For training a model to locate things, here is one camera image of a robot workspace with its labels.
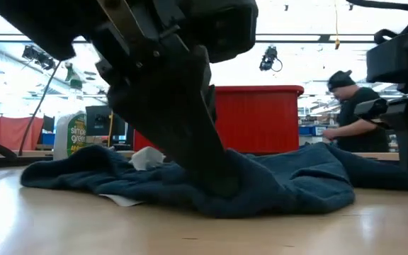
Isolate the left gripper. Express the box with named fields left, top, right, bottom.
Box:
left=90, top=0, right=241, bottom=199

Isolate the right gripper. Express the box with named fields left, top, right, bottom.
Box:
left=365, top=30, right=408, bottom=176

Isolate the navy blue towel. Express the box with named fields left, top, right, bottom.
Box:
left=19, top=142, right=408, bottom=219

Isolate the red plastic laundry basket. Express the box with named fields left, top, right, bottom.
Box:
left=132, top=84, right=305, bottom=155

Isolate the person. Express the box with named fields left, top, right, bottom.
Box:
left=322, top=69, right=391, bottom=153

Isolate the black computer monitor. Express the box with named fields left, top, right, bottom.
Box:
left=85, top=105, right=127, bottom=137

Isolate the blue storage bin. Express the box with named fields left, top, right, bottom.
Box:
left=297, top=125, right=329, bottom=137

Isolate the green cleaner spray bottle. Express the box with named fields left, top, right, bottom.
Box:
left=52, top=62, right=88, bottom=161

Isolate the black hanging device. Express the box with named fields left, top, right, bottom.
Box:
left=21, top=45, right=57, bottom=71

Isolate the red cloth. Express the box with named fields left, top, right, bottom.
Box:
left=0, top=115, right=45, bottom=152

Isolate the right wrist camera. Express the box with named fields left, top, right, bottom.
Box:
left=353, top=98, right=391, bottom=122

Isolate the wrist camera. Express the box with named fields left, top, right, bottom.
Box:
left=177, top=0, right=260, bottom=64
left=353, top=98, right=391, bottom=122

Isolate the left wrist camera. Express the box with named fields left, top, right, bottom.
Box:
left=177, top=0, right=260, bottom=64

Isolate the black hanging camera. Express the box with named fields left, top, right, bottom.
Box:
left=259, top=45, right=283, bottom=73

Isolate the long black cable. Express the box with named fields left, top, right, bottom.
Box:
left=18, top=60, right=62, bottom=157

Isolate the black aluminium table frame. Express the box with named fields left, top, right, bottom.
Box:
left=0, top=157, right=55, bottom=169

